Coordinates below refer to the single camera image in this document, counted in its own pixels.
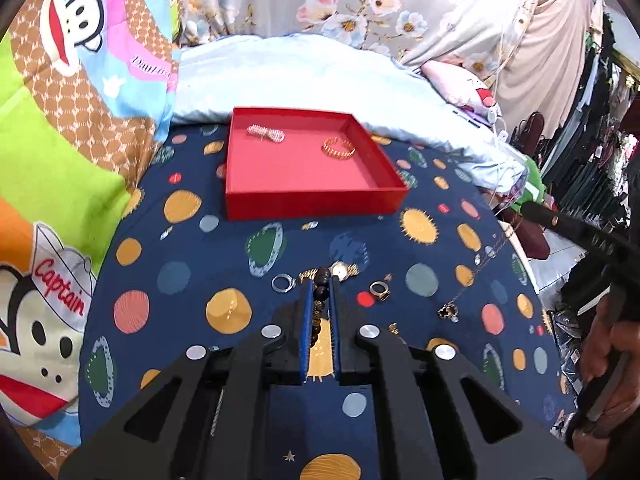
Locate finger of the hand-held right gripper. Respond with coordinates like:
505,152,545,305
521,202,603,247

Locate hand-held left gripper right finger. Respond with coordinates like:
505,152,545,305
329,276,587,480

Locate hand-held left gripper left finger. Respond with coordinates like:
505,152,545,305
57,279,316,480

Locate dark bead bracelet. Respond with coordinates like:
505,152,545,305
311,267,334,347

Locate gold wrist watch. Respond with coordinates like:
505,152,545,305
298,261,360,284

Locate gold necklace with black pendant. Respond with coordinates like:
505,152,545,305
437,230,517,322

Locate red cardboard box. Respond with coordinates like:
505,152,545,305
223,106,410,222

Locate person's right hand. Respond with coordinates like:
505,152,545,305
571,294,640,457

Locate maroon bag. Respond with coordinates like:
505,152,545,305
500,207,549,262

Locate green cloth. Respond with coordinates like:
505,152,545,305
520,157,548,206

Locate rack of hanging clothes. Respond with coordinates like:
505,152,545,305
540,10,640,226

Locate navy planet print blanket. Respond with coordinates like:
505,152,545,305
77,124,576,480

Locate beige curtain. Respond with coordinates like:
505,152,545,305
494,0,607,137

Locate pink plush pillow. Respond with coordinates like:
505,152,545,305
419,59,502,122

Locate light blue blanket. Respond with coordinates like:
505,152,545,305
170,33,529,197

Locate cartoon monkey blanket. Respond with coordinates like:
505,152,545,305
0,0,187,480

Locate grey floral sheet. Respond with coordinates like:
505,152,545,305
172,0,551,88

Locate gold cuff bracelet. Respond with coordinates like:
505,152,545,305
321,136,357,160

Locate pearl bracelet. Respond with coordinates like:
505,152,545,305
246,124,286,144

